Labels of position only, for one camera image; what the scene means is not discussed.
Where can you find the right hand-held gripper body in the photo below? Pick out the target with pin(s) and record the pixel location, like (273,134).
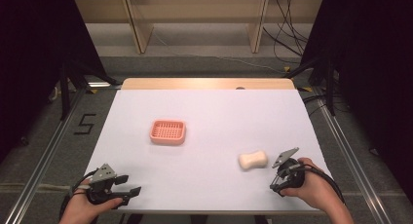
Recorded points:
(292,175)

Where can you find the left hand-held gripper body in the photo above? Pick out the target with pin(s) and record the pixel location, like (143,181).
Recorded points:
(102,175)

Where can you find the cream soap bar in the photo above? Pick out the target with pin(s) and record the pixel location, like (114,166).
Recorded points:
(253,159)

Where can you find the pink soap dish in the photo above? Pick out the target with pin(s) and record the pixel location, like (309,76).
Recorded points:
(168,132)

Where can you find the person's right hand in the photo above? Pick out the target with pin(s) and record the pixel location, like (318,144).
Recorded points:
(316,188)

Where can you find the person's left hand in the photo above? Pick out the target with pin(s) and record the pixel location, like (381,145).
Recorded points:
(81,209)

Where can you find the white table mat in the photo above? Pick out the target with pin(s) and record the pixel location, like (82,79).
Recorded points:
(207,120)

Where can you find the black metal stand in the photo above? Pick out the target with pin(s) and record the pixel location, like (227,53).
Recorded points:
(66,87)
(329,84)

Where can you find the yellow tape floor mark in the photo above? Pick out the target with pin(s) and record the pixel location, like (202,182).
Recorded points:
(287,68)

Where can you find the wooden table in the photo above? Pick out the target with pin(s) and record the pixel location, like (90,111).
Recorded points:
(195,83)

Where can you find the black curtain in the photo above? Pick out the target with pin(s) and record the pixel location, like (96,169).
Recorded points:
(373,71)
(35,61)

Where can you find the wooden shelf unit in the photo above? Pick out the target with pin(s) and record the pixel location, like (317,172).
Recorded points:
(201,9)

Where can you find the aluminium floor rail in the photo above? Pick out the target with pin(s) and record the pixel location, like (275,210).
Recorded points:
(354,159)
(45,159)

